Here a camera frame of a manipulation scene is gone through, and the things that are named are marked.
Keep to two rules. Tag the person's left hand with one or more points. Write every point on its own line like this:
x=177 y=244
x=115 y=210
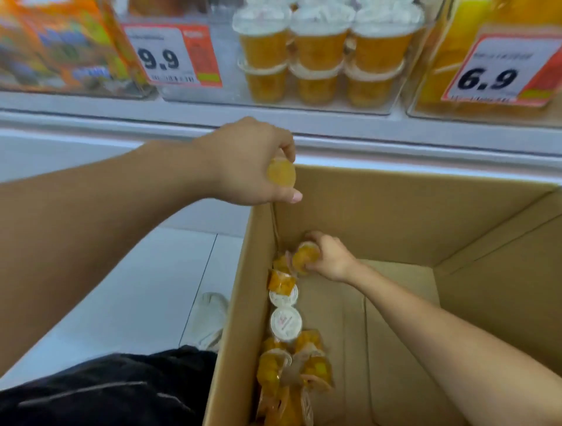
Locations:
x=241 y=162

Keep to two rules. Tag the person's right hand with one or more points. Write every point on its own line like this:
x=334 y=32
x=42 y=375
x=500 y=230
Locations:
x=336 y=261

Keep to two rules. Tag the yellow jelly cup white lid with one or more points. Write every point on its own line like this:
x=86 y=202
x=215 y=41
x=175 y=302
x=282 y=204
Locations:
x=281 y=172
x=305 y=256

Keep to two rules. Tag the brown cardboard box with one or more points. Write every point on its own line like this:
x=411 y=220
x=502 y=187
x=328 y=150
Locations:
x=395 y=210

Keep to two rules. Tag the pile of yellow jelly cups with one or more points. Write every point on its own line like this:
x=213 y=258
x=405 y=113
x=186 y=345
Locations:
x=285 y=325

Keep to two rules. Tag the cluster of white-lid jelly cups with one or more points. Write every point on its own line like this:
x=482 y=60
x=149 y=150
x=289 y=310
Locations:
x=320 y=48

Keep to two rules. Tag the person's right forearm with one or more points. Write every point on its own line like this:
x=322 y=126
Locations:
x=461 y=360

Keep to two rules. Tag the person's left forearm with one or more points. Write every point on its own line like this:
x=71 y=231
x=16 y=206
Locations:
x=88 y=237

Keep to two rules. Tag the person's white shoe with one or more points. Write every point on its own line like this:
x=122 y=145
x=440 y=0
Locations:
x=208 y=320

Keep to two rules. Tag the person's black trousers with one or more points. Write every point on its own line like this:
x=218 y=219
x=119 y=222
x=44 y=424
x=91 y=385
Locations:
x=109 y=395

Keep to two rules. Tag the orange white price tag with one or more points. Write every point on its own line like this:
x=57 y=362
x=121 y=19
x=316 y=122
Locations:
x=162 y=57
x=491 y=74

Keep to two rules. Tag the pile of orange snack packets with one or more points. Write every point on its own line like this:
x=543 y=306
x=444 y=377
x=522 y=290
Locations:
x=52 y=44

